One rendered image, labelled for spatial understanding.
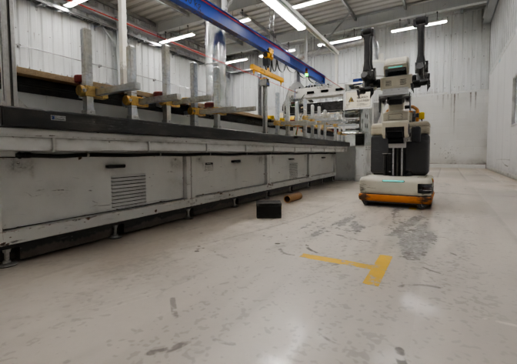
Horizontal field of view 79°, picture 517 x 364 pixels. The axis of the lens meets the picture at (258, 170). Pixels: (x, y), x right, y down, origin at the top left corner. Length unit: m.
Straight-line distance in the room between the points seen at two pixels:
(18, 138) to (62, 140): 0.17
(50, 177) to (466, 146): 11.43
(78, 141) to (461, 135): 11.34
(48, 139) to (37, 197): 0.36
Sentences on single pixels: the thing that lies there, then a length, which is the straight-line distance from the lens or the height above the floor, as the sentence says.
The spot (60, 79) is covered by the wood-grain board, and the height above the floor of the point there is 0.88.
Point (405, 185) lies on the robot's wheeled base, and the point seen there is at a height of 0.21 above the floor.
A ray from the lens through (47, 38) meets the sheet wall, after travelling 10.03.
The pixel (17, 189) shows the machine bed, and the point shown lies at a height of 0.35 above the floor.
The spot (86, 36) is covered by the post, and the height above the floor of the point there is 1.07.
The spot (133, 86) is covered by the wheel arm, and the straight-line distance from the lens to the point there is 1.53.
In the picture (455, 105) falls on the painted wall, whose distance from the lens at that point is 12.10.
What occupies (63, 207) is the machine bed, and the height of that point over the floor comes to 0.23.
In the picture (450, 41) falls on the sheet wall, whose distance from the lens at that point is 12.53.
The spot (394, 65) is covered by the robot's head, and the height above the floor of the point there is 1.29.
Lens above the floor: 0.51
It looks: 3 degrees down
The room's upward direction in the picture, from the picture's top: straight up
